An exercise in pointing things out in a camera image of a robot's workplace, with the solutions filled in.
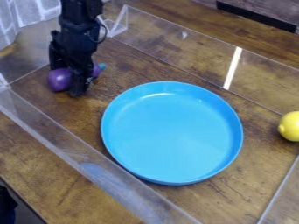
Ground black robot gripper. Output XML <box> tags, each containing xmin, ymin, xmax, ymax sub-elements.
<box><xmin>50</xmin><ymin>17</ymin><xmax>99</xmax><ymax>97</ymax></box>

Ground purple toy eggplant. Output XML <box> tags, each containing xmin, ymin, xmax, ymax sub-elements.
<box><xmin>47</xmin><ymin>63</ymin><xmax>107</xmax><ymax>92</ymax></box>

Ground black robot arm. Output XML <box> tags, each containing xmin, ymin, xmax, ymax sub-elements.
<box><xmin>50</xmin><ymin>0</ymin><xmax>106</xmax><ymax>96</ymax></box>

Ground blue round tray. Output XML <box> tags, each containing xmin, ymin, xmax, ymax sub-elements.
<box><xmin>101</xmin><ymin>81</ymin><xmax>243</xmax><ymax>186</ymax></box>

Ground white patterned curtain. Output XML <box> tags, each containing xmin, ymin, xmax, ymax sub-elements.
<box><xmin>0</xmin><ymin>0</ymin><xmax>62</xmax><ymax>50</ymax></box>

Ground yellow lemon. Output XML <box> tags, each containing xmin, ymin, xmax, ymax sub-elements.
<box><xmin>278</xmin><ymin>111</ymin><xmax>299</xmax><ymax>142</ymax></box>

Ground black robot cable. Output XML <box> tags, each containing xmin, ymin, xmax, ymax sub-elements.
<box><xmin>86</xmin><ymin>20</ymin><xmax>109</xmax><ymax>46</ymax></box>

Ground clear acrylic enclosure wall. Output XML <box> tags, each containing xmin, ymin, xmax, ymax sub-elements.
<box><xmin>0</xmin><ymin>0</ymin><xmax>299</xmax><ymax>224</ymax></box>

